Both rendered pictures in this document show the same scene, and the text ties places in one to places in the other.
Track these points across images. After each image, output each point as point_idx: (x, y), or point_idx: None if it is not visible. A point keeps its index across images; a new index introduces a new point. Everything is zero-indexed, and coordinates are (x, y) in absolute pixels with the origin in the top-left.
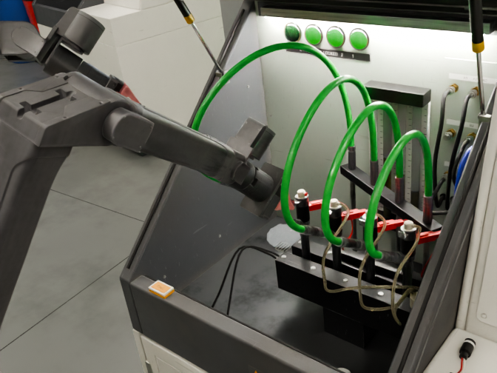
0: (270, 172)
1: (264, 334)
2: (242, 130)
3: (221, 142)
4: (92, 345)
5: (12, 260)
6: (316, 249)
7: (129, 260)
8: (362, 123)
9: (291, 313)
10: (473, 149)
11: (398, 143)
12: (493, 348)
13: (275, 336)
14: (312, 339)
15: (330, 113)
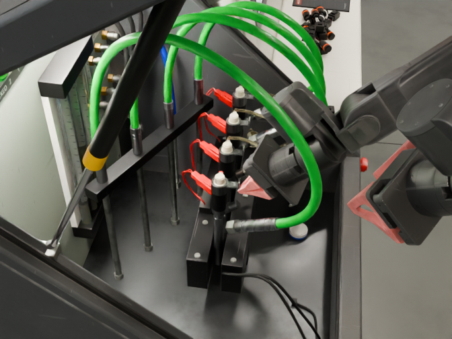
0: (265, 154)
1: (340, 246)
2: (314, 99)
3: (356, 103)
4: None
5: None
6: (204, 236)
7: None
8: (45, 147)
9: (236, 303)
10: (202, 5)
11: (268, 5)
12: None
13: (278, 303)
14: (264, 270)
15: (21, 180)
